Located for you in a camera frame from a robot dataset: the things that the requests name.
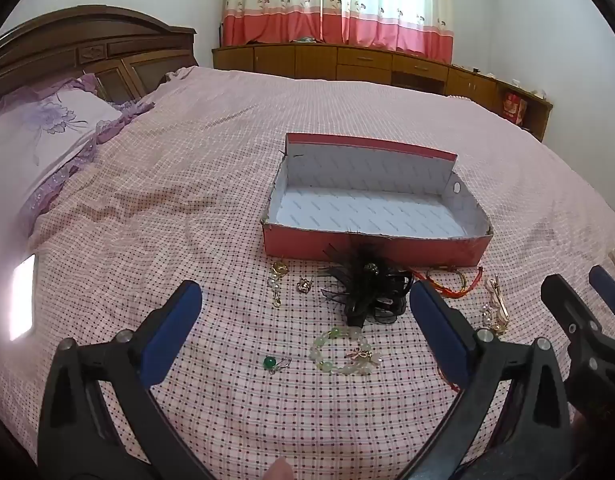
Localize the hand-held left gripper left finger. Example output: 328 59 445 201
37 280 223 480

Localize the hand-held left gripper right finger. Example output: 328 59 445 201
397 280 573 480

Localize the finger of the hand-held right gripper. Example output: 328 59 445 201
587 265 615 345
540 275 615 411

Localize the red gold bangle bracelet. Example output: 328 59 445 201
426 266 484 297

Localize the gold hair clip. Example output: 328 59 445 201
481 274 512 333

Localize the black feather hair accessory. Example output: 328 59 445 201
317 242 413 328

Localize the gold pearl drop earring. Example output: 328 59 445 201
268 259 291 309

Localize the red cardboard box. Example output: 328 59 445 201
261 132 494 267

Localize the person's left hand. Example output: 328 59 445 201
264 457 294 480

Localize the pink checkered blanket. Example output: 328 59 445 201
0 65 615 480

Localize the lit white phone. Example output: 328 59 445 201
10 254 36 342

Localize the red gift box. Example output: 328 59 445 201
502 90 529 126

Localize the purple floral pillow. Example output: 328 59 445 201
0 74 155 221

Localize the long wooden cabinet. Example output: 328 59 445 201
211 42 554 143

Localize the dark wooden headboard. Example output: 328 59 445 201
0 5 198 106

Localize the cream and red curtain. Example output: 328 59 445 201
221 0 455 65

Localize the red cord beaded bracelet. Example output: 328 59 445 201
436 366 461 392

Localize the pale green jade bracelet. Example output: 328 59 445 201
310 326 385 377

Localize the green bead ring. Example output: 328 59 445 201
261 355 293 375

